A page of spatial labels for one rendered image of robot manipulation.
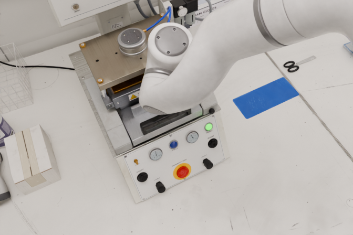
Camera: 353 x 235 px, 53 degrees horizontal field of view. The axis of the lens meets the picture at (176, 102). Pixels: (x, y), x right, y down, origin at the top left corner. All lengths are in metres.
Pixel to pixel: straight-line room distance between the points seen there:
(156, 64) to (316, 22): 0.30
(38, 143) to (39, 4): 0.57
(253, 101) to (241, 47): 0.80
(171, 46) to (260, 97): 0.75
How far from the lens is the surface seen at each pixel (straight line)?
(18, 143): 1.25
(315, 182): 1.19
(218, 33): 0.53
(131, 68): 0.94
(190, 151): 1.09
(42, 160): 1.18
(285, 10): 0.46
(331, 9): 0.44
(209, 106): 1.03
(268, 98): 1.33
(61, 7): 1.02
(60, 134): 1.32
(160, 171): 1.08
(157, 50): 0.62
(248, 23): 0.49
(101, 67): 0.96
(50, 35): 1.61
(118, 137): 0.98
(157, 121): 0.95
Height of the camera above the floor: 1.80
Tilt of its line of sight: 54 degrees down
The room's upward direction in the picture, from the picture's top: 6 degrees counter-clockwise
